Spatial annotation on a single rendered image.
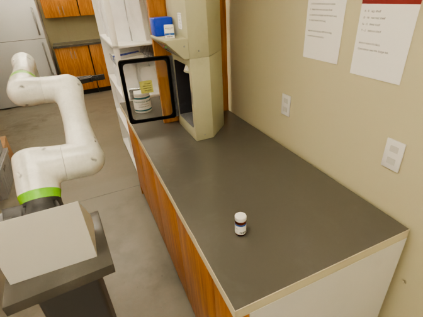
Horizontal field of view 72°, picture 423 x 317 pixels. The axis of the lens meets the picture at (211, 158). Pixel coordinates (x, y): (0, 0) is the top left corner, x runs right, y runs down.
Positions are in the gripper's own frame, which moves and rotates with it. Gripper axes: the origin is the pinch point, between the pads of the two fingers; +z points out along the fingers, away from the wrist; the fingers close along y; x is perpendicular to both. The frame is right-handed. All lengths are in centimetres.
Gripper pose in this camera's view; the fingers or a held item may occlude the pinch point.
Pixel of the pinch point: (98, 77)
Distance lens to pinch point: 190.7
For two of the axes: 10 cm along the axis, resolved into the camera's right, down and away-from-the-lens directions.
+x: 0.6, 8.7, 4.9
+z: 9.1, -2.5, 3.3
